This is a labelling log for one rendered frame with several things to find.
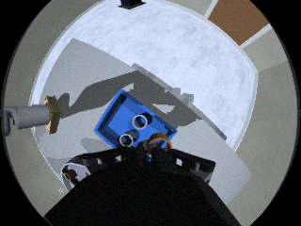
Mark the blue plastic crate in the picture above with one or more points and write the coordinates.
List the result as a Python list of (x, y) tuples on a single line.
[(118, 117)]

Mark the bronze bushing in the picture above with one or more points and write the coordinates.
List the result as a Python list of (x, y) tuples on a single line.
[(159, 136), (69, 174)]

